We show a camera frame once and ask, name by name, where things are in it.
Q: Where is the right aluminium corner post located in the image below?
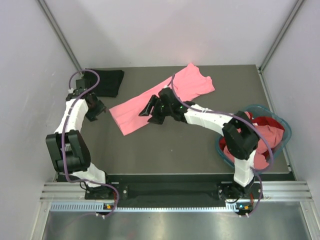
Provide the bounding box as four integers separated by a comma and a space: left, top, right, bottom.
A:
258, 0, 307, 72

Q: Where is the purple cable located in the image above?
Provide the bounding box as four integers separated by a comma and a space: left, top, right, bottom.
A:
170, 72, 275, 217
62, 69, 120, 216

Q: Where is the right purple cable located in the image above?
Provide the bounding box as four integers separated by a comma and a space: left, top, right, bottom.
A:
170, 72, 275, 217

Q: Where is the pink t shirt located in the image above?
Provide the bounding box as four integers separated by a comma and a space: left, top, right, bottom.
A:
109, 63, 215, 136

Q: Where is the red shirt in basket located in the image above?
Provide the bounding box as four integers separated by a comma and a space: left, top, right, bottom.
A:
218, 111, 285, 155

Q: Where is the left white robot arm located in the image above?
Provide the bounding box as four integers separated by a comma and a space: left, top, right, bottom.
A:
45, 78, 114, 200

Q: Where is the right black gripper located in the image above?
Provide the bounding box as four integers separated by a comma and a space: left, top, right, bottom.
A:
139, 95, 173, 125

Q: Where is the folded black t shirt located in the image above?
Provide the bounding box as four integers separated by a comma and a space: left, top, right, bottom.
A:
90, 69, 125, 98

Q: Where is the pink shirt in basket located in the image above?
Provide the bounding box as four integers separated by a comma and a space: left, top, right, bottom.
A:
217, 111, 285, 170

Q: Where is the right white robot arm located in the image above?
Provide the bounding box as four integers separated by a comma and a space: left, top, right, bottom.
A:
139, 87, 260, 199

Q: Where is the slotted grey cable duct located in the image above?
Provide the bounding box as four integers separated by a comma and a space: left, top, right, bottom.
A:
50, 202, 249, 213

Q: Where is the aluminium corner post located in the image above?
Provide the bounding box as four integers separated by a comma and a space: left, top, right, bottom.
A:
35, 0, 82, 71
258, 0, 307, 72

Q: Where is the left aluminium corner post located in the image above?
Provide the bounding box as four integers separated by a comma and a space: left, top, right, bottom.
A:
35, 0, 82, 71

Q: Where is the aluminium frame rail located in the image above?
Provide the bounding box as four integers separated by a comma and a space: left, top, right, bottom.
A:
40, 181, 312, 202

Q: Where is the teal laundry basket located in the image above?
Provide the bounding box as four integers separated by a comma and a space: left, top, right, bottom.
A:
215, 104, 293, 168

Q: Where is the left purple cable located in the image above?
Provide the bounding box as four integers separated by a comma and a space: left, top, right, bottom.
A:
62, 69, 120, 216

